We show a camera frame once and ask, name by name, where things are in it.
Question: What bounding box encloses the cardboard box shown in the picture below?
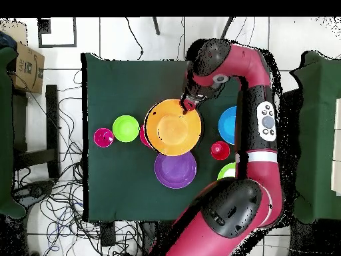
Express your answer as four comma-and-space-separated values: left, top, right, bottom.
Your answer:
10, 41, 45, 95

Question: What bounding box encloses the purple bowl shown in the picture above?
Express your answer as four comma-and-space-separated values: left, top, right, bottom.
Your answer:
154, 151, 198, 189

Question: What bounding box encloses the black square floor frame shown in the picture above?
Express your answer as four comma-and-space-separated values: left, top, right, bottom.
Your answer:
37, 17, 78, 49

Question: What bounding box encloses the large green bowl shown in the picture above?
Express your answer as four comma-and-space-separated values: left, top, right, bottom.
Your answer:
216, 161, 237, 181

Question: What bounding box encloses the green cloth covered table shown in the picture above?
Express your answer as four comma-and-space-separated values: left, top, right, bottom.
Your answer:
288, 50, 341, 225
0, 46, 27, 219

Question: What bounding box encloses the black bench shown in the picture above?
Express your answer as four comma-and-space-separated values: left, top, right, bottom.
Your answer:
11, 84, 61, 179

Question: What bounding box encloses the red cup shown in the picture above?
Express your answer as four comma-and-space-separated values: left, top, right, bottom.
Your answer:
93, 127, 115, 148
210, 141, 231, 161

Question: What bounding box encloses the small pink bowl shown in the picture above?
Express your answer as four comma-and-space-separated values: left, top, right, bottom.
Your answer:
139, 123, 153, 148

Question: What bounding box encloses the small green bowl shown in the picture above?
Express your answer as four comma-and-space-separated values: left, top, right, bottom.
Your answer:
112, 115, 141, 143

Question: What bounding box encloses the large blue bowl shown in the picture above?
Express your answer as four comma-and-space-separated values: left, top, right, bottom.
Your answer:
218, 105, 237, 145

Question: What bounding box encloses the dark green tablecloth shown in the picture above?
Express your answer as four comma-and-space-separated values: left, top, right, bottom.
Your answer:
81, 52, 274, 223

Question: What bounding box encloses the grey stand base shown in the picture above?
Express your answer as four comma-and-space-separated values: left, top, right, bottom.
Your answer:
13, 180, 55, 205

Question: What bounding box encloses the large yellow bowl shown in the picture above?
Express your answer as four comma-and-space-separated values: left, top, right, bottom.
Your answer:
143, 99, 202, 157

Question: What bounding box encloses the black floor cable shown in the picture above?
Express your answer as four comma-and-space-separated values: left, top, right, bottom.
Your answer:
125, 17, 145, 61

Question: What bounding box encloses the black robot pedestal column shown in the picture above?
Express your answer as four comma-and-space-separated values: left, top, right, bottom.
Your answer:
139, 220, 174, 256

